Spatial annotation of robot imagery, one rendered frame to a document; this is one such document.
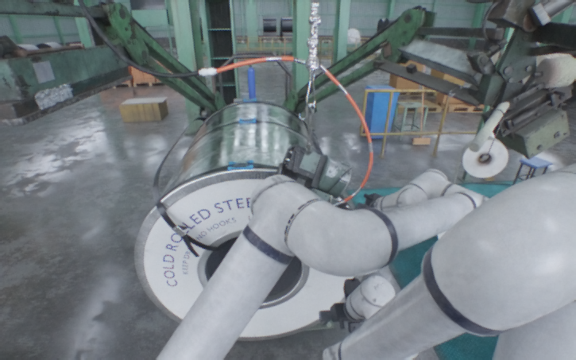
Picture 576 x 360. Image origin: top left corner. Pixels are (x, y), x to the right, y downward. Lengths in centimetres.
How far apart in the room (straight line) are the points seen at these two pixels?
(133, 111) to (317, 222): 713
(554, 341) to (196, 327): 56
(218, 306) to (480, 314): 43
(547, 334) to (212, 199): 113
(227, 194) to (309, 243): 82
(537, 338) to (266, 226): 43
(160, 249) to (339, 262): 114
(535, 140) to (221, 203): 131
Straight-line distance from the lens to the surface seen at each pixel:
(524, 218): 32
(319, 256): 49
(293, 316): 185
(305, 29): 574
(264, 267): 57
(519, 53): 135
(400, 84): 1015
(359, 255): 49
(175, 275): 162
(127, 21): 164
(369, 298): 82
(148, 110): 737
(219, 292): 60
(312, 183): 107
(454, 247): 34
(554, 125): 148
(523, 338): 52
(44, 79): 112
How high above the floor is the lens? 189
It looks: 28 degrees down
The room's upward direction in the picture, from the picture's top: straight up
